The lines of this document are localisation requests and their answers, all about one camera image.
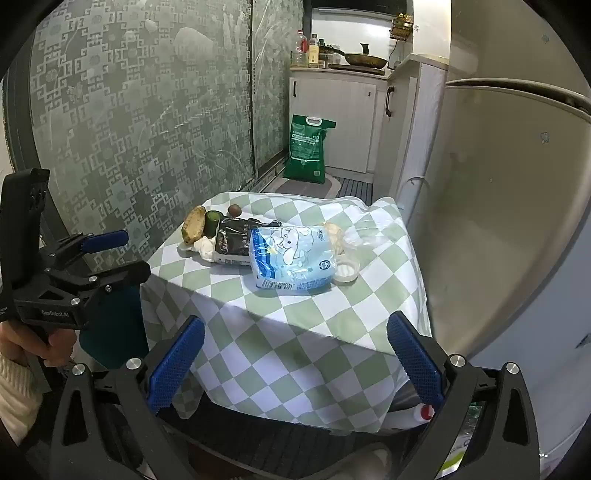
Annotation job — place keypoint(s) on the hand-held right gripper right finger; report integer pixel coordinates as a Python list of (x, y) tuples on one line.
[(413, 364)]

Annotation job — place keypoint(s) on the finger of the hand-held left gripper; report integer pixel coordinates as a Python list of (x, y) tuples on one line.
[(124, 273), (106, 241)]

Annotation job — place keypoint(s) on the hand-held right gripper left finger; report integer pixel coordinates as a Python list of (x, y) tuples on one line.
[(178, 364)]

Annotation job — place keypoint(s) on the green cucumber piece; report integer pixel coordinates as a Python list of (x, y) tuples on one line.
[(214, 224)]

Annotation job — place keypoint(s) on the person's left forearm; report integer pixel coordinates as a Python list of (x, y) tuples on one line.
[(14, 397)]

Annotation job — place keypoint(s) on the person's left hand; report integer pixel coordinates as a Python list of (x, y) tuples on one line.
[(60, 344)]

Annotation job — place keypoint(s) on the white bottle red cap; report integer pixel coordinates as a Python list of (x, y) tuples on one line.
[(415, 413)]

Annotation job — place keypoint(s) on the white crumpled tissue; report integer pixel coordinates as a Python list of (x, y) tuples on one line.
[(205, 248)]

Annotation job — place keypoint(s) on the green white package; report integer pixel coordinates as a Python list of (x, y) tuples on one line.
[(461, 443)]

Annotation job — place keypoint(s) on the green white checkered tablecloth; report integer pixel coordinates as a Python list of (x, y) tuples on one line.
[(277, 332)]

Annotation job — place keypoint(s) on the large green patterned door panel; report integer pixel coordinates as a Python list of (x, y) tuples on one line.
[(129, 129)]

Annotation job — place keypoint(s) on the black snack packet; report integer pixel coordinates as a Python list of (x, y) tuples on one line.
[(235, 240)]

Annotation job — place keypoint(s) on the white round lid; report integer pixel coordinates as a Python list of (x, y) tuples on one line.
[(346, 270)]

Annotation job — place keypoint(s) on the brown chestnut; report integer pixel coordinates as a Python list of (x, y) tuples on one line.
[(234, 210)]

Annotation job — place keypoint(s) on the clear plastic bag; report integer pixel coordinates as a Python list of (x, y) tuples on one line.
[(369, 226)]

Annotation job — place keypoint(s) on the blue white tissue pack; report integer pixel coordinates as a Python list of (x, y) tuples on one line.
[(291, 256)]

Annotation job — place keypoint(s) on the beige refrigerator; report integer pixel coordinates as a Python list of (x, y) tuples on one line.
[(508, 221)]

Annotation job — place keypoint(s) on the striped floor mat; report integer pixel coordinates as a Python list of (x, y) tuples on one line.
[(355, 189)]

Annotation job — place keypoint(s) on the oval floor mat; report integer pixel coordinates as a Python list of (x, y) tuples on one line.
[(304, 187)]

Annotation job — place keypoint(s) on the green rice bag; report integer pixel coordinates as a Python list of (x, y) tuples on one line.
[(307, 147)]

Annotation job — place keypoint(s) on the narrow green patterned door panel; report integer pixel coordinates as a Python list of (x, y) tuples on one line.
[(277, 83)]

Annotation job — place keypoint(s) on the grey kitchen cabinet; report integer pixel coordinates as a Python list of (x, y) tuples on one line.
[(411, 129)]

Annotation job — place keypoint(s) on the white kitchen cabinet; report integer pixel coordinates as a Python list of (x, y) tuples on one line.
[(337, 120)]

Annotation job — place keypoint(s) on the clear bottle red cap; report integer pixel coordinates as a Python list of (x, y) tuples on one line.
[(300, 50)]

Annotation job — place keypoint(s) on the yellow oil bottle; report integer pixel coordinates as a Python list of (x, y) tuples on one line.
[(314, 53)]

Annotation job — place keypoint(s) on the frying pan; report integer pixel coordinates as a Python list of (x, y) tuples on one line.
[(364, 59)]

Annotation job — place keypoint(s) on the wall spice rack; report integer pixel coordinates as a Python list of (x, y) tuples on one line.
[(400, 27)]

